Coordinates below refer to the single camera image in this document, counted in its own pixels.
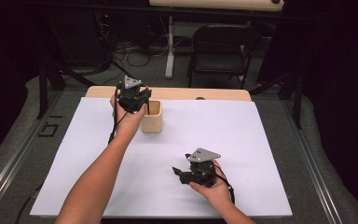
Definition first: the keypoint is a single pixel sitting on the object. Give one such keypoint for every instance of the square wooden pen holder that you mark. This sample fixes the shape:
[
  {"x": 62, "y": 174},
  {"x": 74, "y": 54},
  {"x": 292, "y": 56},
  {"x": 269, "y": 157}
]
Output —
[{"x": 154, "y": 121}]

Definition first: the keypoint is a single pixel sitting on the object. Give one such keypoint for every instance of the person's right hand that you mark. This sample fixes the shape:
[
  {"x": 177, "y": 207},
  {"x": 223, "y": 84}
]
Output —
[{"x": 216, "y": 193}]

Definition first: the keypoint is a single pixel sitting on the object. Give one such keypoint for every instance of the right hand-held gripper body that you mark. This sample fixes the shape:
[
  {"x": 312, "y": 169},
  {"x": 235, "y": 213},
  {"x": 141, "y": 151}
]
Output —
[{"x": 202, "y": 172}]

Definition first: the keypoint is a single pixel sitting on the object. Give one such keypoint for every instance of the light wooden table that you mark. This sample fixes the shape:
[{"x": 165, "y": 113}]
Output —
[{"x": 183, "y": 92}]

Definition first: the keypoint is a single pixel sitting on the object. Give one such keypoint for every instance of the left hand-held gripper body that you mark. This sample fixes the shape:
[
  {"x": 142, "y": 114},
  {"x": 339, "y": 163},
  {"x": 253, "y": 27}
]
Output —
[{"x": 130, "y": 98}]

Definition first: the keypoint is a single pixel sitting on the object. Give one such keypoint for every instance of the aluminium floor rail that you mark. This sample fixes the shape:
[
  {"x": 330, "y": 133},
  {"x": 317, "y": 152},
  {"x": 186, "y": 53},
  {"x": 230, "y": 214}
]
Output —
[
  {"x": 317, "y": 174},
  {"x": 9, "y": 174}
]

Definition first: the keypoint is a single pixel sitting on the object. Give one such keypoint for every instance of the black folding chair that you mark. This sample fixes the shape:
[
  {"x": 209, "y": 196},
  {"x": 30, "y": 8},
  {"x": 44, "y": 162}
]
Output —
[{"x": 220, "y": 62}]

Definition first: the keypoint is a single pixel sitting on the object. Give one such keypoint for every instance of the white desk leg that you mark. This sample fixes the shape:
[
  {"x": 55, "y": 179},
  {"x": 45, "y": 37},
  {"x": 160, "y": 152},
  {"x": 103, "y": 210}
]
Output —
[{"x": 169, "y": 56}]

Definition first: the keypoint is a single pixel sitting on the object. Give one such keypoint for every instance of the white board sheet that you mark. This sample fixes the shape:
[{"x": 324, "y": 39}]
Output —
[{"x": 174, "y": 137}]

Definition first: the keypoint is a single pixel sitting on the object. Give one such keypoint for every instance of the person's left hand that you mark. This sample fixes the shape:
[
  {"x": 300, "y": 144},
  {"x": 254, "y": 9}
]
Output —
[{"x": 127, "y": 123}]

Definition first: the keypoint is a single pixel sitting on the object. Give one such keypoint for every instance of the black metal stand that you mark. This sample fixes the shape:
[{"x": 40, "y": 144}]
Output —
[
  {"x": 297, "y": 99},
  {"x": 43, "y": 90}
]

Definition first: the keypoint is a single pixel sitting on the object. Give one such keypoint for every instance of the beige background desk top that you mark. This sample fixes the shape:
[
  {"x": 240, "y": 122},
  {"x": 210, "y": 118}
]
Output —
[{"x": 214, "y": 4}]

